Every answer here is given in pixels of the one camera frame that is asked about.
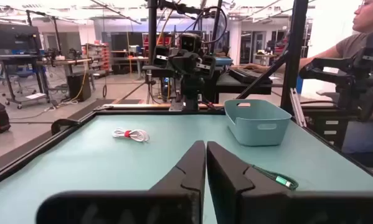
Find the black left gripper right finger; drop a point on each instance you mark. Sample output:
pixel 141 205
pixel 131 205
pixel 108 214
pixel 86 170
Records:
pixel 226 186

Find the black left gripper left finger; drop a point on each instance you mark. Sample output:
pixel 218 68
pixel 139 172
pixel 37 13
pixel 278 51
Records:
pixel 186 186

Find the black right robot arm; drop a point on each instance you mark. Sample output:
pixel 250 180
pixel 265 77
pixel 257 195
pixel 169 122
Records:
pixel 190 90

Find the black desk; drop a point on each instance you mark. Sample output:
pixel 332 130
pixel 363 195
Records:
pixel 236 87

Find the black keyboard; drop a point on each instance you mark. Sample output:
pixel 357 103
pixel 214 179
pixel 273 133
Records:
pixel 247 75

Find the teal plastic bin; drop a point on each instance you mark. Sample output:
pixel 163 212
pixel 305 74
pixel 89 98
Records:
pixel 257 130

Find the person's hand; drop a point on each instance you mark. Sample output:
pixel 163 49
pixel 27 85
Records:
pixel 251 67

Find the red parts shelf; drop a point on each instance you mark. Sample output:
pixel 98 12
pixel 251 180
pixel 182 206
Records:
pixel 102 56

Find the black floor box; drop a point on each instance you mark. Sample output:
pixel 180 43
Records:
pixel 78 87

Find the black drawer cabinet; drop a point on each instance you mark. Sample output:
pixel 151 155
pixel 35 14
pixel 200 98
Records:
pixel 326 124

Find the wooden workbench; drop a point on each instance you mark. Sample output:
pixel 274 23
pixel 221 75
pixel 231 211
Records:
pixel 64 61

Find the black table edge clamp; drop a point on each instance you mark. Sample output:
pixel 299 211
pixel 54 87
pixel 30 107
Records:
pixel 63 123

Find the black wheeled cart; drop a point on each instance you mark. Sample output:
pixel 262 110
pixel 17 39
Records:
pixel 24 77

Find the person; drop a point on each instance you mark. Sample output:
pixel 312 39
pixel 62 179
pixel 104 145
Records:
pixel 351 43

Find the black monitor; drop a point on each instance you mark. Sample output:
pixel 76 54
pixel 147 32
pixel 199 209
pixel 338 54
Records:
pixel 15 39

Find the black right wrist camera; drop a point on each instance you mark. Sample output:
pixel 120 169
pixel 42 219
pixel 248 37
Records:
pixel 190 42

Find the black frame post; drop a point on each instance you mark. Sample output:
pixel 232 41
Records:
pixel 295 46
pixel 152 37

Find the wood table frame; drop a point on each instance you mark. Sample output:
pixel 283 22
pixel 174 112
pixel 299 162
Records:
pixel 142 106

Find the black diagonal frame strut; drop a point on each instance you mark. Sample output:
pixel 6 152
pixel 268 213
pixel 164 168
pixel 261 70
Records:
pixel 261 77

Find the silver aluminium rail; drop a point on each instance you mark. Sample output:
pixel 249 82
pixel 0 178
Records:
pixel 298 107

